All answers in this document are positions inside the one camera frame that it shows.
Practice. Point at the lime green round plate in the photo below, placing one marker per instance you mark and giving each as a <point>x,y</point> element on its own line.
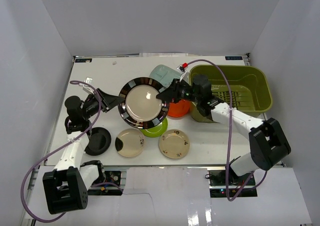
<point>156,131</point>

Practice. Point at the black round plate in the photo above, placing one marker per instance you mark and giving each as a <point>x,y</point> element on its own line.
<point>99,141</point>

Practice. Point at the cream plate with black patch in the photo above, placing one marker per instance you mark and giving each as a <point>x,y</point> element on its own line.
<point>130,143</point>

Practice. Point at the left blue table label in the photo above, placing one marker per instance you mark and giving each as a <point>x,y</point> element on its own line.
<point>83,60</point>

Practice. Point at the light blue rectangular dish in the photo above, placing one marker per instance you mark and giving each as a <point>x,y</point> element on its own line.
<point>167,75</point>

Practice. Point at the blue table label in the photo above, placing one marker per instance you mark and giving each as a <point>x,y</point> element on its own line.
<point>83,60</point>
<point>234,58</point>

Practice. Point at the cream floral plate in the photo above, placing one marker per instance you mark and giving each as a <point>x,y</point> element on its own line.
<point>174,144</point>

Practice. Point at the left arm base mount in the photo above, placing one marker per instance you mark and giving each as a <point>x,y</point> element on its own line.
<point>114,177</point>

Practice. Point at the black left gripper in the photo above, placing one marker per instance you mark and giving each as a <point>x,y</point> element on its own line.
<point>102,100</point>

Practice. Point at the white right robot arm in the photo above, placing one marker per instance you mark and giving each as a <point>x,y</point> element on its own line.
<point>267,141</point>

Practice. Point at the olive green plastic bin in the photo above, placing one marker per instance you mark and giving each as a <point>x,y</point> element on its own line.
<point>249,87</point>

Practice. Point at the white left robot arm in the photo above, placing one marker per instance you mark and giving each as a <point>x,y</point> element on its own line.
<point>66,186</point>

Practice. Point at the right blue table label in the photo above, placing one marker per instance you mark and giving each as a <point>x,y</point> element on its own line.
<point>234,58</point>

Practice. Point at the orange round plate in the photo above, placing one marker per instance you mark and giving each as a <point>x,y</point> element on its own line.
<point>179,109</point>

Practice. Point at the brown striped rim plate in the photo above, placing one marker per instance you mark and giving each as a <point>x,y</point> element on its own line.
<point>141,108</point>

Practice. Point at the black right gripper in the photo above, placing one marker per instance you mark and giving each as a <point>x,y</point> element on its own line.
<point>172,92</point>

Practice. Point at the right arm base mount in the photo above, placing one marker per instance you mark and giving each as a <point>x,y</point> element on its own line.
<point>217,182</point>

